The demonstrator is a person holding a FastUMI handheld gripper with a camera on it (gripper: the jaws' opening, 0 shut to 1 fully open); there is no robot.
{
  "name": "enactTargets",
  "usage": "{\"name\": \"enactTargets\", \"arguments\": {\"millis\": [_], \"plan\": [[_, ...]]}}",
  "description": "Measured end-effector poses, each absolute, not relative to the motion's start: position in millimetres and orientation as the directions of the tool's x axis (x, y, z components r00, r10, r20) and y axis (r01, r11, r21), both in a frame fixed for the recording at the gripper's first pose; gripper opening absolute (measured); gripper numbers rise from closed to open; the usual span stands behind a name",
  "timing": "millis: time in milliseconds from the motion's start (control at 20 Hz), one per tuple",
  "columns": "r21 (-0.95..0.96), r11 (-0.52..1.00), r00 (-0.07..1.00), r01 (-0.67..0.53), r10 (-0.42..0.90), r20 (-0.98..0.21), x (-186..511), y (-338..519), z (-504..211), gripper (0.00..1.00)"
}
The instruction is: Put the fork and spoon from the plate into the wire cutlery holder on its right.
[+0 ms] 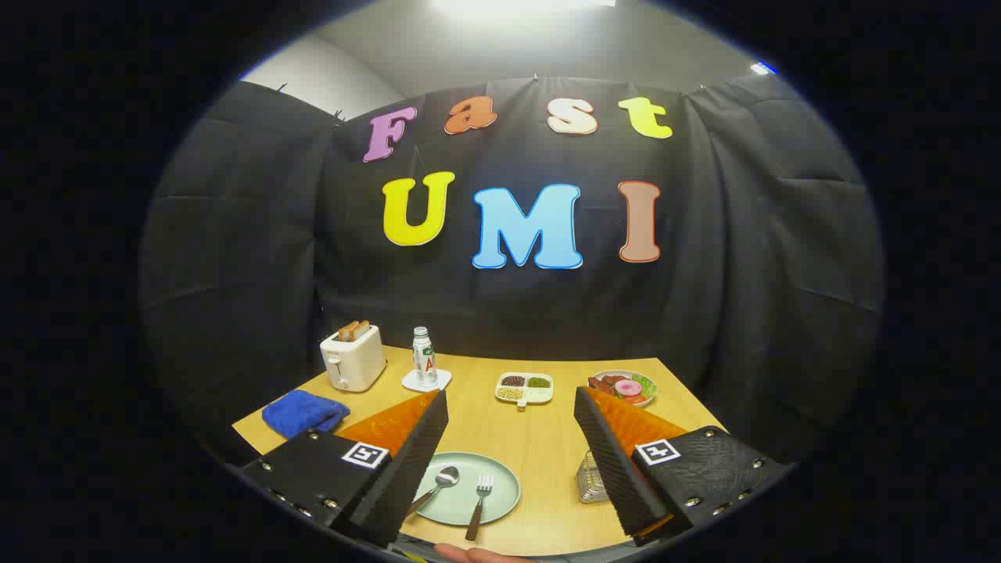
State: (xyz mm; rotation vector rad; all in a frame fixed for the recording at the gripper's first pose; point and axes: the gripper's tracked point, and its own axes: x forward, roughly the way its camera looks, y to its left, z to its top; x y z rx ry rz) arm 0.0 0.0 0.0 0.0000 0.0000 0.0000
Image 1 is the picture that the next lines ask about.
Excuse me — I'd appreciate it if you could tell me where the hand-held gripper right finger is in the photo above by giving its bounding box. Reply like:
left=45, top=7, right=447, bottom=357
left=573, top=385, right=792, bottom=547

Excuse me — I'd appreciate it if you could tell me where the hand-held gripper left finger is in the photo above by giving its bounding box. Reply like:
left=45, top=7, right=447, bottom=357
left=235, top=389, right=450, bottom=548

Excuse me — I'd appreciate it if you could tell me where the spoon with wooden handle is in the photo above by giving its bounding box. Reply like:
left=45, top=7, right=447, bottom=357
left=406, top=466, right=461, bottom=517

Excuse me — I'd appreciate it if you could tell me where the fork with wooden handle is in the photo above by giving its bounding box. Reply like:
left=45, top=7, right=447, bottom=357
left=465, top=474, right=494, bottom=542

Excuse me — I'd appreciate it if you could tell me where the white food plate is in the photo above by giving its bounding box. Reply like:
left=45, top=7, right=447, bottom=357
left=588, top=370, right=658, bottom=407

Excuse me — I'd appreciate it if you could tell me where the white square coaster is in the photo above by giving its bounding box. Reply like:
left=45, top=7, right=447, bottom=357
left=401, top=368, right=453, bottom=393

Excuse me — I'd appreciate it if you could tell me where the pale green plate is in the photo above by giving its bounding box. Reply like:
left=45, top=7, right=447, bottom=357
left=412, top=452, right=522, bottom=526

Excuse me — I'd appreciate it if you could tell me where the small white drink bottle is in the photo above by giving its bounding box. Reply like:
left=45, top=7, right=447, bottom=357
left=412, top=326, right=439, bottom=387

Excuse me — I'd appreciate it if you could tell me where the blue folded cloth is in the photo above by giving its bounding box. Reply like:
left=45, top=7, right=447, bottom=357
left=261, top=389, right=351, bottom=439

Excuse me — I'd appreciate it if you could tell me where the white toaster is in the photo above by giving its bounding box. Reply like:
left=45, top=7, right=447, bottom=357
left=320, top=325, right=388, bottom=393

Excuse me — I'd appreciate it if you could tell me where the white divided bean dish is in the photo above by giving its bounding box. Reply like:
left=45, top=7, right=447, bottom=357
left=494, top=372, right=554, bottom=409

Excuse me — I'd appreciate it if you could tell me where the ceiling light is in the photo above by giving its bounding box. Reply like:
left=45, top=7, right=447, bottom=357
left=430, top=0, right=619, bottom=13

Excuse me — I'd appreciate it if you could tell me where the metal wire basket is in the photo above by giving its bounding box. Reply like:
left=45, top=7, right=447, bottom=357
left=576, top=450, right=611, bottom=504

